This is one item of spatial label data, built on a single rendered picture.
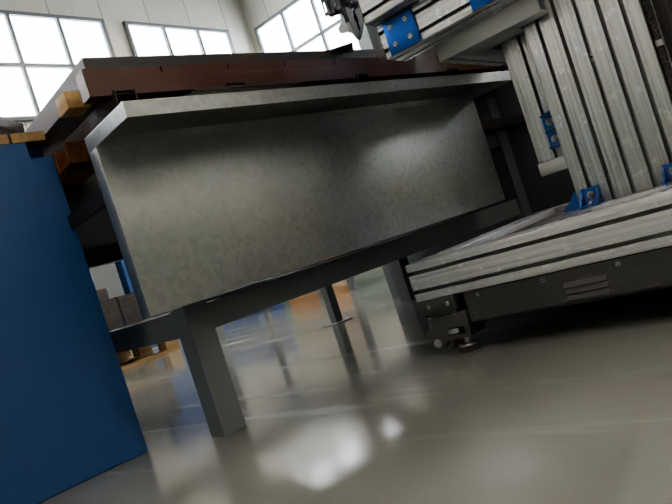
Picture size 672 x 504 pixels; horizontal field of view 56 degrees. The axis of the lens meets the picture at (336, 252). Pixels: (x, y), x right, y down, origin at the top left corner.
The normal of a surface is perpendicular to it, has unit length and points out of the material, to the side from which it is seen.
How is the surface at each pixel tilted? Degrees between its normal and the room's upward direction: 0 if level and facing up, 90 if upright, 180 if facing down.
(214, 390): 90
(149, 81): 90
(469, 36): 90
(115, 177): 90
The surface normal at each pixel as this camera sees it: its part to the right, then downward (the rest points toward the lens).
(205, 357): 0.63, -0.20
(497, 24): -0.61, 0.20
